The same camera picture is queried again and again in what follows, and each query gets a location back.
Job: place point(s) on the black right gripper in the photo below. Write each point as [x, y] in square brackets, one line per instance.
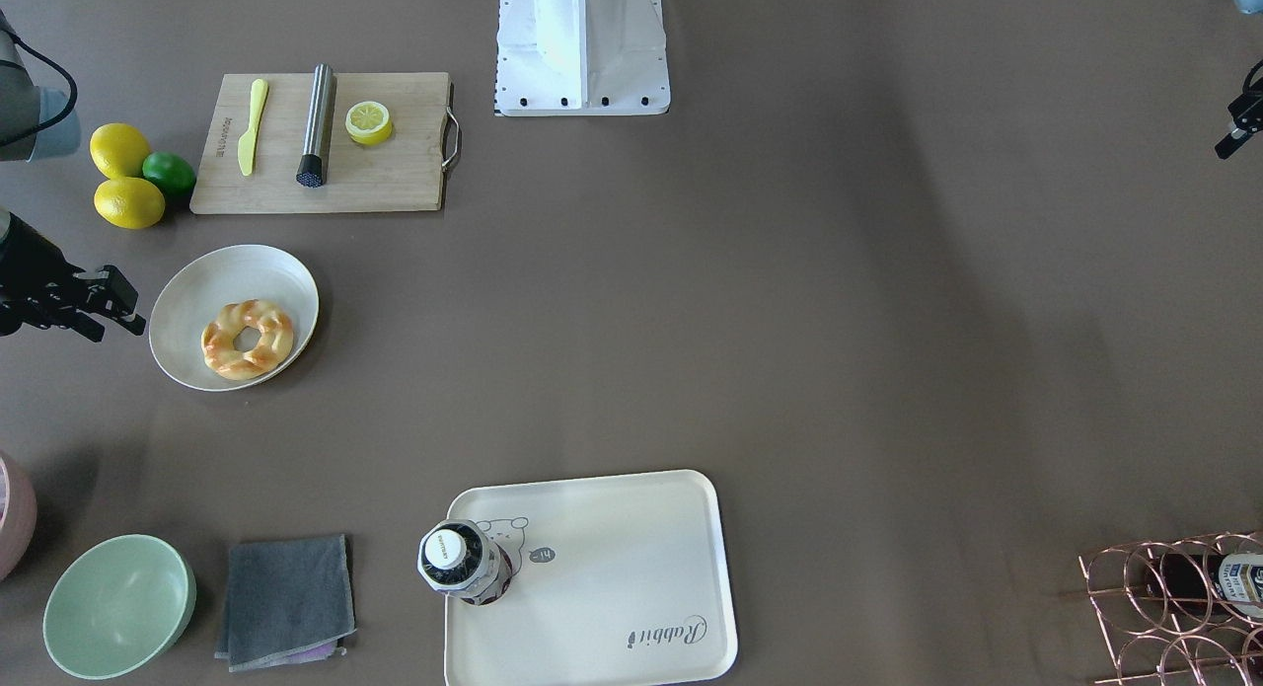
[30, 271]

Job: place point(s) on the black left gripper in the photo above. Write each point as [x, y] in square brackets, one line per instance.
[1240, 120]

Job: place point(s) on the white round plate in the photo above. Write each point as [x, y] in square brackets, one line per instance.
[194, 296]

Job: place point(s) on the braided glazed donut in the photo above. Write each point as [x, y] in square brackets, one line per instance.
[275, 340]

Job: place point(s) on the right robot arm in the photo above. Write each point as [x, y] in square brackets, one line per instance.
[38, 118]

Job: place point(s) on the dark tea bottle on tray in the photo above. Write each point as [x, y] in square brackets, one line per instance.
[458, 560]

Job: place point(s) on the cream rabbit tray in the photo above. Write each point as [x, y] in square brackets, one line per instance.
[620, 580]

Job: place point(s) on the yellow lemon lower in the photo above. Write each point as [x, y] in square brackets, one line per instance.
[130, 203]

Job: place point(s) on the yellow lemon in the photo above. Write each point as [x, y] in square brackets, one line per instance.
[119, 150]
[130, 203]

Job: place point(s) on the green lime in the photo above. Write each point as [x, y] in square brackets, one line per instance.
[171, 174]

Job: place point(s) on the yellow lemon upper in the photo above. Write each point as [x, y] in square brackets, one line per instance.
[119, 150]

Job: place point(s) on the pink ice bucket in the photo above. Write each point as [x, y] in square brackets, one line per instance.
[19, 518]

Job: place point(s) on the bamboo cutting board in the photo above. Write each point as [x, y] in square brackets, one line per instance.
[406, 173]

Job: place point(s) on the steel cylinder muddler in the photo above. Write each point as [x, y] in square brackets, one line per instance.
[311, 171]

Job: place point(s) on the yellow plastic knife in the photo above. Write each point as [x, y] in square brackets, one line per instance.
[247, 144]

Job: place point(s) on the green bowl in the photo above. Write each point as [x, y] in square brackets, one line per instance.
[118, 606]

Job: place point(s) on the half lemon slice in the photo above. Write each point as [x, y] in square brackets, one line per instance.
[368, 123]

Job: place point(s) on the grey folded cloth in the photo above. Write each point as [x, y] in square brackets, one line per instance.
[287, 602]

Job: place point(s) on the bottle in wire rack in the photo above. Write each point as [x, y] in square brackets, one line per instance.
[1233, 579]

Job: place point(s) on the copper wire bottle rack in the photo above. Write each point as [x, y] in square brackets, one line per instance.
[1163, 617]

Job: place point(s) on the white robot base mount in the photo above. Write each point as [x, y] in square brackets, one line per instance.
[581, 58]

